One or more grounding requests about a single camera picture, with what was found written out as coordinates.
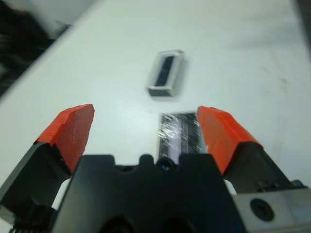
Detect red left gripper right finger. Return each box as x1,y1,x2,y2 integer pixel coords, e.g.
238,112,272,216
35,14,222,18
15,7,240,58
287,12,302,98
196,105,307,195

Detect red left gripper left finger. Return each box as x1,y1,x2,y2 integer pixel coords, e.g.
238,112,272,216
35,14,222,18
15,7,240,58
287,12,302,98
0,103,95,215

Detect black glossy box lid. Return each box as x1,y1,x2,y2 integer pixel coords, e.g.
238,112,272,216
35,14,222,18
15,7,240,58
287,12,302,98
158,111,208,161

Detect white camera box base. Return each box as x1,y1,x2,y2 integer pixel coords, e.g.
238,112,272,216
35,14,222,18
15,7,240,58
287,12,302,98
146,49,190,98

